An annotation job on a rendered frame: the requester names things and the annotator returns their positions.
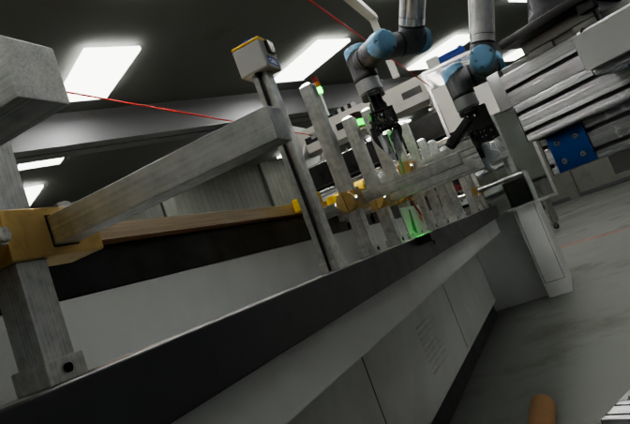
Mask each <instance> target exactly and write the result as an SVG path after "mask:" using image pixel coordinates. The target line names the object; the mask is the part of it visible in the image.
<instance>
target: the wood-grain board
mask: <svg viewBox="0 0 630 424"><path fill-rule="evenodd" d="M301 216H303V214H302V213H300V214H296V213H295V211H294V209H293V205H292V204H289V205H279V206H269V207H260V208H250V209H240V210H231V211H220V212H211V213H201V214H191V215H182V216H172V217H162V218H152V219H143V220H124V221H120V222H118V223H116V224H114V225H113V226H111V227H109V228H107V229H105V230H102V231H100V232H99V234H100V237H101V240H102V243H103V245H108V244H114V243H121V242H128V241H134V240H141V239H147V238H153V237H160V236H166V235H179V234H185V233H192V232H199V231H204V230H211V229H217V228H224V227H231V226H237V225H244V224H250V223H256V222H263V221H269V220H282V219H288V218H295V217H301Z"/></svg>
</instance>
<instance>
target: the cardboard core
mask: <svg viewBox="0 0 630 424"><path fill-rule="evenodd" d="M528 424H556V404H555V401H554V400H553V399H551V398H550V396H548V395H545V394H538V395H535V396H534V397H532V399H531V403H530V410H529V417H528Z"/></svg>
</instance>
